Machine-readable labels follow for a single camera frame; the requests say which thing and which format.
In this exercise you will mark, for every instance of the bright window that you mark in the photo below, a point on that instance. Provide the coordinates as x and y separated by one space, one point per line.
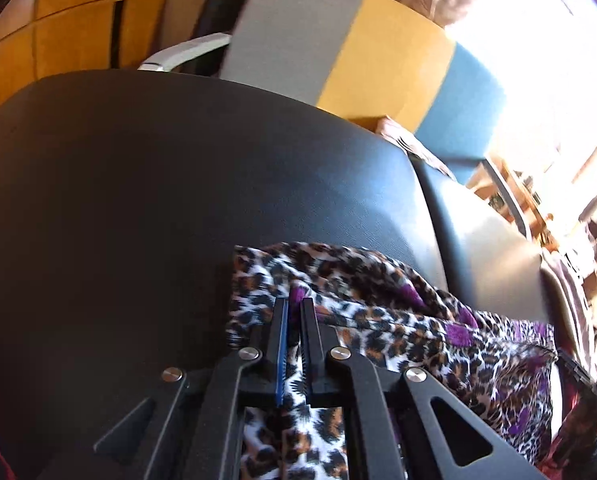
538 35

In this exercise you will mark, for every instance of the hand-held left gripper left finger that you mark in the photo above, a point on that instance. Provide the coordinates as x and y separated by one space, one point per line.
280 360

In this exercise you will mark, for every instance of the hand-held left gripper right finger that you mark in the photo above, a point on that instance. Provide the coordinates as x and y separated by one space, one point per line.
311 350

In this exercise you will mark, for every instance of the grey fleece blanket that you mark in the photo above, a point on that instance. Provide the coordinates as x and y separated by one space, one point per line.
568 300

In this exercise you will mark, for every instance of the red bed blanket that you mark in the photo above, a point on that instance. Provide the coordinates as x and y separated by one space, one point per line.
568 440

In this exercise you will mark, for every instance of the grey yellow blue sofa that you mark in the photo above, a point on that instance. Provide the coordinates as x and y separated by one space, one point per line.
388 60

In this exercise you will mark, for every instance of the orange wooden cabinet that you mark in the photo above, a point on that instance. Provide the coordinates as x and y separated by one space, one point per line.
68 35

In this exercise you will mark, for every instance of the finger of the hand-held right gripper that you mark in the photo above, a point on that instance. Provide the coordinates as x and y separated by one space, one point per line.
578 372

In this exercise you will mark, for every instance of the leopard print garment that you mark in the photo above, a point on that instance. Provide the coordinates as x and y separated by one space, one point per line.
403 330

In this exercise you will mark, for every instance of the wooden side table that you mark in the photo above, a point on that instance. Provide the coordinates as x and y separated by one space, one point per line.
528 200

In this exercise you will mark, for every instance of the black chair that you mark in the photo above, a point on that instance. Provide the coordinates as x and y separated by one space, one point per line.
223 5

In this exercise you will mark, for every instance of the pink printed cushion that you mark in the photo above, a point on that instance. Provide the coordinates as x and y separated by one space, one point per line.
403 140

